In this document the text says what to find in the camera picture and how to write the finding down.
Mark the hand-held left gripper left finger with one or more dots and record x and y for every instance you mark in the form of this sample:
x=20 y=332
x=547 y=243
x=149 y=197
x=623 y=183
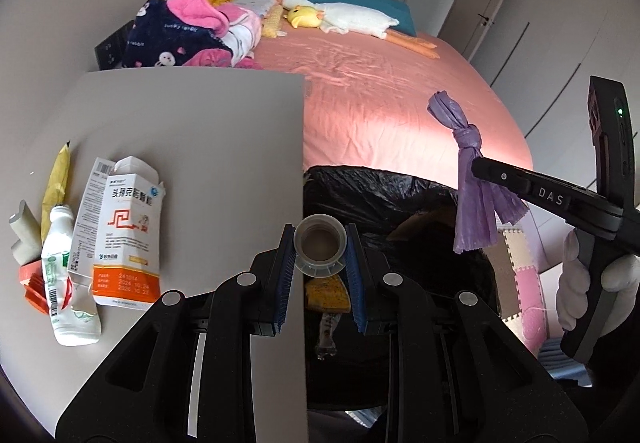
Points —
x=282 y=278

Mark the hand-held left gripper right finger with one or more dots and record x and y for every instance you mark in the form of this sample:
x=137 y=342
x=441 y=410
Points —
x=356 y=278

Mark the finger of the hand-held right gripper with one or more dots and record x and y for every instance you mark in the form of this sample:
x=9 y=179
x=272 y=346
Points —
x=545 y=195

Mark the small clear plastic cup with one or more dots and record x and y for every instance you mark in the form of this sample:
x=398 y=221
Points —
x=320 y=243

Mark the purple knotted plastic bag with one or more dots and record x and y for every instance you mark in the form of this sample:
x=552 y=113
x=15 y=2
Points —
x=472 y=208

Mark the trash bin with black bag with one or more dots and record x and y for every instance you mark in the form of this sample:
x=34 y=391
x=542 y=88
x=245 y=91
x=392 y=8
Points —
x=380 y=193

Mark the orange and white medicine box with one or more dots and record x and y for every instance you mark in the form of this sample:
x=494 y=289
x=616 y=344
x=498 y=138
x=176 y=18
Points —
x=127 y=243

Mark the white plastic drink bottle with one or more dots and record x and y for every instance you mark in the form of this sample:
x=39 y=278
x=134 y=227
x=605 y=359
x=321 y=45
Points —
x=65 y=313

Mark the yellow snack packet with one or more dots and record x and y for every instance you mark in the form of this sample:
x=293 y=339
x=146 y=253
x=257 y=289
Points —
x=56 y=183

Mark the orange-red box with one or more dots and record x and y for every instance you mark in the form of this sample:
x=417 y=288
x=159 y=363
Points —
x=32 y=288

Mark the person's right hand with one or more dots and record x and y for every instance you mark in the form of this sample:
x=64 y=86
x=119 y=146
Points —
x=572 y=283

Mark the yellow sponge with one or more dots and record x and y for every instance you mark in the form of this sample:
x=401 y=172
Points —
x=325 y=295

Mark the crushed clear plastic bottle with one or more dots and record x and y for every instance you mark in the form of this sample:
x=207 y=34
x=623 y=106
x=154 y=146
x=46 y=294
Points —
x=329 y=333

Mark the pastel foam puzzle mat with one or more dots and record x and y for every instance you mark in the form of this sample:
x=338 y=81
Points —
x=525 y=283

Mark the white wardrobe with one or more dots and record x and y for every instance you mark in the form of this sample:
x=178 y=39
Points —
x=560 y=53

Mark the blue striped cloth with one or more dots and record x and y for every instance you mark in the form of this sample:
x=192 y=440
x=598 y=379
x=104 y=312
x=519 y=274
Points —
x=562 y=363

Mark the bed with pink sheet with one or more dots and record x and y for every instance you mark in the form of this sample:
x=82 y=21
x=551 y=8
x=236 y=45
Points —
x=380 y=98

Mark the white and pink printed quilt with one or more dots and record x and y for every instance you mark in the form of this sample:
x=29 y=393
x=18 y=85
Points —
x=245 y=30

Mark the yellow corn plush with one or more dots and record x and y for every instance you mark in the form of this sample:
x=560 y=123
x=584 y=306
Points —
x=273 y=23

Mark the yellow duck plush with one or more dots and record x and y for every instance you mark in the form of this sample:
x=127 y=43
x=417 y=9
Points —
x=302 y=17

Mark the white goose plush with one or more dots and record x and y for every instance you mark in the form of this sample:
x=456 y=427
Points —
x=350 y=15

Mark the navy printed blanket pink lining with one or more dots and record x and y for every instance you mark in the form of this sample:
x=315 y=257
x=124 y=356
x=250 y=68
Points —
x=160 y=38

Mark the pale printed pillow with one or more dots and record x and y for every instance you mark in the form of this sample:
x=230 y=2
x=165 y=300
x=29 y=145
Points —
x=255 y=3

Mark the black wall socket panel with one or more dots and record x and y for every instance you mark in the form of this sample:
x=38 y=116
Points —
x=112 y=48

